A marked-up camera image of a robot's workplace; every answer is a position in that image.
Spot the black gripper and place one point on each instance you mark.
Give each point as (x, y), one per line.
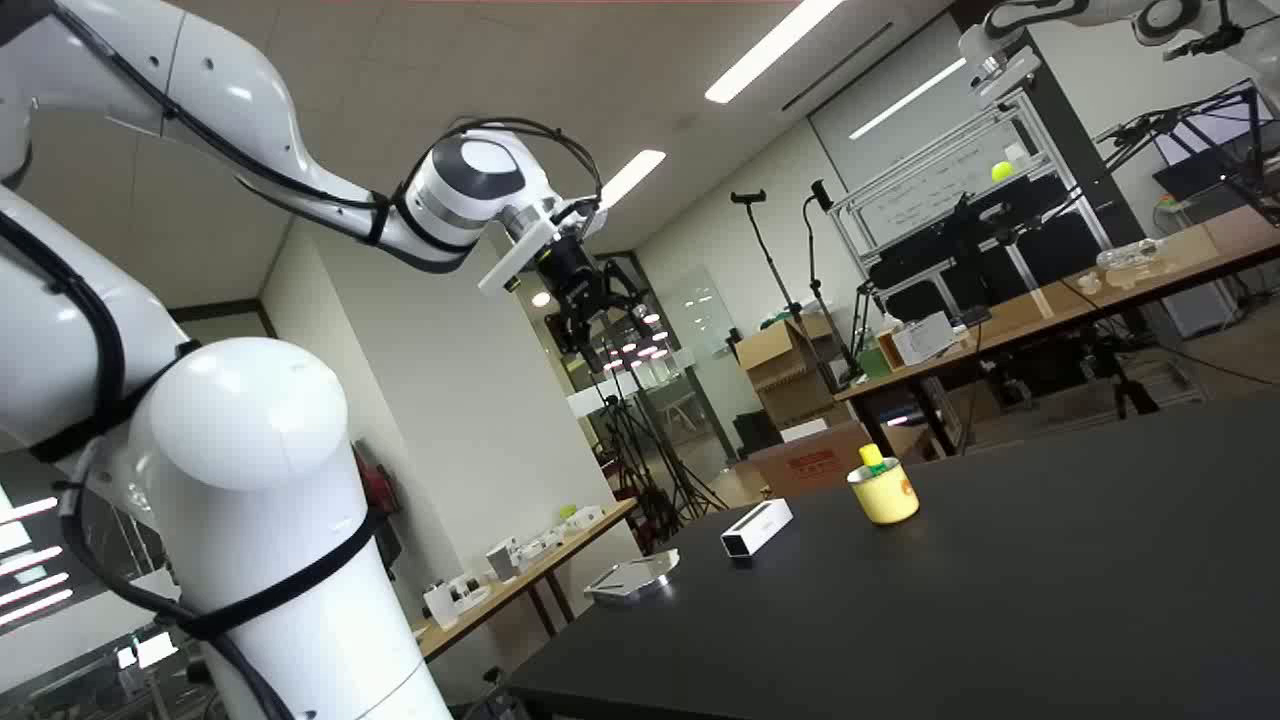
(574, 277)

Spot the green yellow glue stick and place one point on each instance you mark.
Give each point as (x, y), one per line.
(868, 459)

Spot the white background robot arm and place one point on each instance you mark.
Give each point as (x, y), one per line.
(1174, 16)

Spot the yellow cup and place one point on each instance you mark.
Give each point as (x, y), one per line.
(887, 499)

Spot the black tripod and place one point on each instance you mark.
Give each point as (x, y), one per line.
(655, 440)

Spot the short ceiling light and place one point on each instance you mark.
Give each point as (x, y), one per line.
(635, 178)

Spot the black light stand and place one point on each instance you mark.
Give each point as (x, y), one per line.
(761, 247)

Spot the brown cardboard box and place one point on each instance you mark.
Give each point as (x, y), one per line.
(804, 463)

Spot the small white box device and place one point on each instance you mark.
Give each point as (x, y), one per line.
(752, 530)

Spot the white shallow dish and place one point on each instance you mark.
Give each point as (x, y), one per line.
(630, 581)

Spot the narrow wooden side bench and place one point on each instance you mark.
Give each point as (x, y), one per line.
(534, 577)

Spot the red fire extinguisher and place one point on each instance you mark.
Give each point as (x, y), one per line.
(378, 500)

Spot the long wide ceiling light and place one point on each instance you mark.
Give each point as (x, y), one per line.
(771, 48)

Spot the white box on bench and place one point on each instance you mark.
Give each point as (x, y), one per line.
(455, 603)

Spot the thin ceiling light strip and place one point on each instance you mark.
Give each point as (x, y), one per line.
(906, 96)

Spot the black monitors row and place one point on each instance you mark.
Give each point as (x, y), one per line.
(987, 247)

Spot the yellow tennis ball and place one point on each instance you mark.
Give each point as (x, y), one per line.
(1000, 174)

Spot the long wooden table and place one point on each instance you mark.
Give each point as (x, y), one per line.
(1065, 299)

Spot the white tray on wooden table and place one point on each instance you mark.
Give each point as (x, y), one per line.
(1138, 265)

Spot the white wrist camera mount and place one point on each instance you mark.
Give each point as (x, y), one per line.
(527, 247)

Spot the black camera stand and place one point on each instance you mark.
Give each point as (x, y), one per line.
(817, 241)

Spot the black metal frame rig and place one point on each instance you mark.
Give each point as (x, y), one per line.
(1202, 124)

